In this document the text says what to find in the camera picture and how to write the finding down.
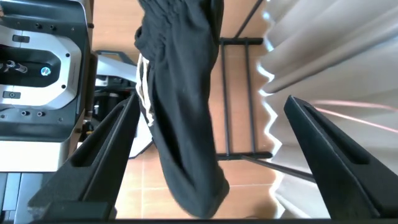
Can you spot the black clothes rack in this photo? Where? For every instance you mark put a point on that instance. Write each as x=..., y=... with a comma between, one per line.
x=226, y=109

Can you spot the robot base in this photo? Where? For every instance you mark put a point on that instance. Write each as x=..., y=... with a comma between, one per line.
x=40, y=124

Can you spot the pink clothes hanger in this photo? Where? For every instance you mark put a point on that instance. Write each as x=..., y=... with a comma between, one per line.
x=357, y=119

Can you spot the black shorts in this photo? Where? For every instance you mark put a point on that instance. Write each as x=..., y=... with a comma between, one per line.
x=183, y=109

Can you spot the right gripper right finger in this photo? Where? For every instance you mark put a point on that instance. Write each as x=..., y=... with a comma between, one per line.
x=339, y=174

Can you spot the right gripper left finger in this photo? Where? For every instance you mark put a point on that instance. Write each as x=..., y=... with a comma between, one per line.
x=102, y=168

